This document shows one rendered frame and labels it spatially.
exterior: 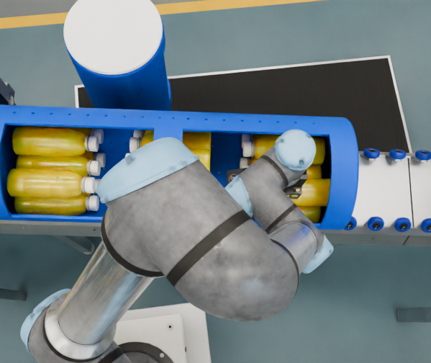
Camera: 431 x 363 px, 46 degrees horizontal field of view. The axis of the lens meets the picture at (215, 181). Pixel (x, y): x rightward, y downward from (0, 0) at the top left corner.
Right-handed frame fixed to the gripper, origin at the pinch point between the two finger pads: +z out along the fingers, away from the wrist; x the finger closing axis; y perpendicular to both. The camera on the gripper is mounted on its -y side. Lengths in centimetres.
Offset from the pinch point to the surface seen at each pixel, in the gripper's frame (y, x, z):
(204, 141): -14.5, 11.4, -4.2
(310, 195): 11.4, -1.2, -3.1
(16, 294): -90, -22, 99
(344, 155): 17.2, 5.8, -13.0
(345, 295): 51, -19, 110
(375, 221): 32.4, -4.1, 12.4
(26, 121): -55, 12, -12
